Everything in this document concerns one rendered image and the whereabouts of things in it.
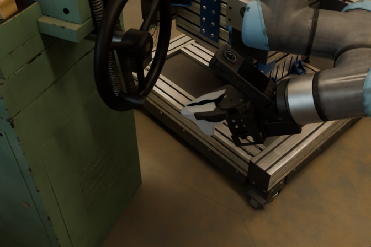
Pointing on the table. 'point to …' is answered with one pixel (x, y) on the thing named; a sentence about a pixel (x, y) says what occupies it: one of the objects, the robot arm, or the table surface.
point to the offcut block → (7, 5)
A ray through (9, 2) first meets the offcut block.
